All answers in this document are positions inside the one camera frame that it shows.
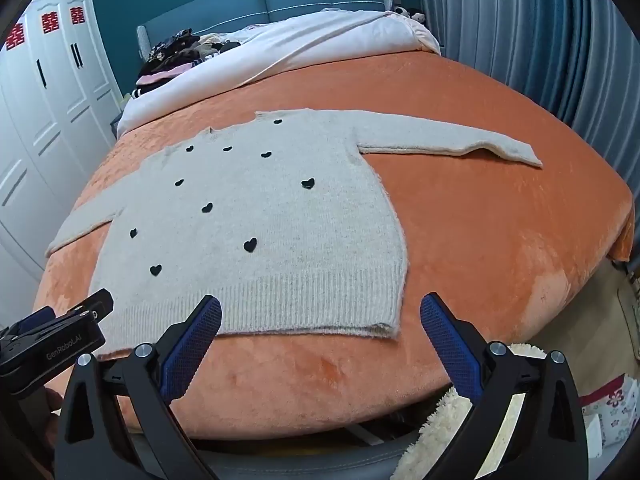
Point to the orange plush blanket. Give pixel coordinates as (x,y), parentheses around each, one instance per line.
(500,240)

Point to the panda plush toy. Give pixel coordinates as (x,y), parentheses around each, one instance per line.
(407,13)

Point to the grey sweater with black hearts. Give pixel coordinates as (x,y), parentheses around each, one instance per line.
(260,240)

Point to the pile of dark clothes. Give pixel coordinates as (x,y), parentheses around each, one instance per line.
(172,55)

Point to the white floral fabric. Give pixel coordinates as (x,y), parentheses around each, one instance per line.
(612,410)

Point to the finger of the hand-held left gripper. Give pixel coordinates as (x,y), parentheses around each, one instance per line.
(37,319)
(92,305)

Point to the grey-blue bed frame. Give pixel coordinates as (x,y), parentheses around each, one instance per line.
(300,460)

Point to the white wardrobe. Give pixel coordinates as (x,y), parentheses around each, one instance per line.
(45,125)

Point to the blue upholstered headboard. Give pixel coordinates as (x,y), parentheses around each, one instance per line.
(225,10)

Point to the grey-blue pleated curtain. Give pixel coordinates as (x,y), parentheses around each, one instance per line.
(525,25)

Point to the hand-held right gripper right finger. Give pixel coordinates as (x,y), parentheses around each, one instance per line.
(450,345)

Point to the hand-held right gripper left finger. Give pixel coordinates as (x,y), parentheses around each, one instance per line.
(192,345)

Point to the white duvet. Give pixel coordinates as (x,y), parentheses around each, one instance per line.
(300,45)

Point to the red paper door decoration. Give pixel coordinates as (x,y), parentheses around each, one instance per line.
(15,36)
(49,20)
(76,14)

